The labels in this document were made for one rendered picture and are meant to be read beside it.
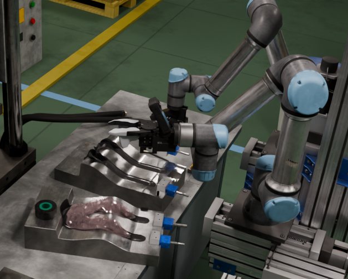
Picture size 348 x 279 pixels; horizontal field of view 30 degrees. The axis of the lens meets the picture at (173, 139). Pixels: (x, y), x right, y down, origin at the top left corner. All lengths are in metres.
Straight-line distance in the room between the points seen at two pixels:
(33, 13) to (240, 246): 1.43
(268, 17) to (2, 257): 1.32
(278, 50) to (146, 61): 3.20
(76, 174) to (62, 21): 3.83
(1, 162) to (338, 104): 1.51
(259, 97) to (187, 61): 3.81
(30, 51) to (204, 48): 3.22
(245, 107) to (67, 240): 0.84
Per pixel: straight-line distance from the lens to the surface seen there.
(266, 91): 2.09
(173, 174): 2.83
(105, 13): 6.67
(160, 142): 2.01
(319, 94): 1.95
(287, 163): 2.09
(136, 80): 5.46
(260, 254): 2.45
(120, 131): 1.96
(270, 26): 2.52
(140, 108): 3.44
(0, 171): 2.97
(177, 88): 2.71
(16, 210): 2.72
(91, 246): 2.46
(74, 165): 2.86
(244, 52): 2.54
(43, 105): 5.05
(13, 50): 2.81
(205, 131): 2.00
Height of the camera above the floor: 2.49
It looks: 32 degrees down
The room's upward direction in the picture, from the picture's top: 7 degrees clockwise
